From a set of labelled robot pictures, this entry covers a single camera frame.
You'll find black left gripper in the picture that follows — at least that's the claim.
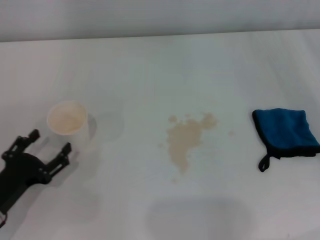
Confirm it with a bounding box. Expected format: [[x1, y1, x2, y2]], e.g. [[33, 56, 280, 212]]
[[0, 128, 73, 219]]

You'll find white paper cup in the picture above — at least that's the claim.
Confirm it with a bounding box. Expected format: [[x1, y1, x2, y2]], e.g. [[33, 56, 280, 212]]
[[46, 100, 98, 151]]

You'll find blue rag with black trim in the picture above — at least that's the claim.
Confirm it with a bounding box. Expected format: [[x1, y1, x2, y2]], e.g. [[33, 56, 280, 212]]
[[251, 107, 320, 173]]

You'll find brown water stain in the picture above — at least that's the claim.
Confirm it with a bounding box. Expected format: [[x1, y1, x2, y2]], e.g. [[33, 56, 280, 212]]
[[157, 112, 236, 183]]

